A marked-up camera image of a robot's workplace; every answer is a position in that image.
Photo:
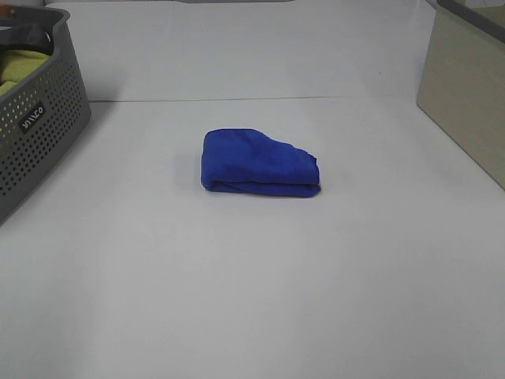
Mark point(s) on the grey perforated laundry basket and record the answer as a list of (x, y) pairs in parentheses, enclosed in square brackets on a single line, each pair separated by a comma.
[(43, 115)]

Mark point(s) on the beige storage bin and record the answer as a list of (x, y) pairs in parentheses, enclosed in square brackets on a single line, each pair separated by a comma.
[(462, 83)]

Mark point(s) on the blue towel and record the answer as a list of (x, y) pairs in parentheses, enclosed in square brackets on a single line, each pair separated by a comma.
[(248, 161)]

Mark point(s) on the yellow-green towel in basket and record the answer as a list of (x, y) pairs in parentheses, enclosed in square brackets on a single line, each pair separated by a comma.
[(16, 65)]

